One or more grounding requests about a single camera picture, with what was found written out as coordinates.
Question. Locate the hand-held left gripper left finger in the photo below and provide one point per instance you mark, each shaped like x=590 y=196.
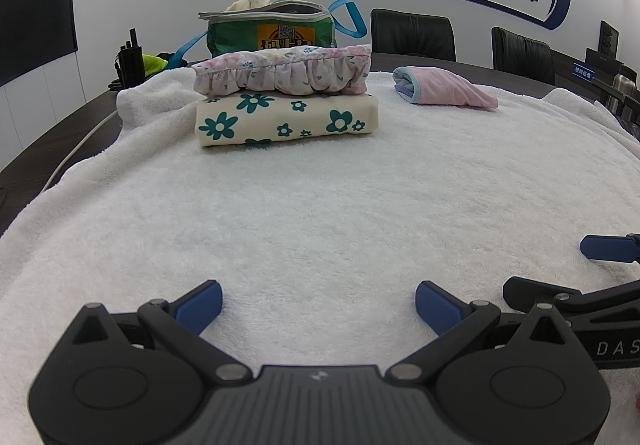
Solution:
x=200 y=307

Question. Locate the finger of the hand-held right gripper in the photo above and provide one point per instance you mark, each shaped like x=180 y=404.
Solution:
x=520 y=290
x=607 y=248

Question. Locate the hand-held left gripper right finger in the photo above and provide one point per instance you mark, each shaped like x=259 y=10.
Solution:
x=437 y=307

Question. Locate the pink and blue vest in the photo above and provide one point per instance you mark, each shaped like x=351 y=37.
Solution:
x=445 y=87

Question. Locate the white fluffy towel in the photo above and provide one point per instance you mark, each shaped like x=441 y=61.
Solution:
x=320 y=200

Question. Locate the blue name plate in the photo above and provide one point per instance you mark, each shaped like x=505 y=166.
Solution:
x=582 y=71

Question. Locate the black desk stand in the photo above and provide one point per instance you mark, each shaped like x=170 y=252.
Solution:
x=605 y=50

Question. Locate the black office chair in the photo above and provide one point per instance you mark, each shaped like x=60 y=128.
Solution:
x=520 y=55
x=410 y=32

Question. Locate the folded cream teal-flowered cloth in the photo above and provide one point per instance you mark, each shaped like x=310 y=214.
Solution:
x=300 y=120

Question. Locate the yellow-green item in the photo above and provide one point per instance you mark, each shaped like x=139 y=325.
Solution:
x=152 y=62

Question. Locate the folded pink floral ruffled cloth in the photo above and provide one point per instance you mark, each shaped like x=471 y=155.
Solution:
x=280 y=70

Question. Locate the black pen holder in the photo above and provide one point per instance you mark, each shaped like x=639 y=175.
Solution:
x=131 y=60

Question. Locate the black wall screen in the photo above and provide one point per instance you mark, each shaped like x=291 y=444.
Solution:
x=35 y=15

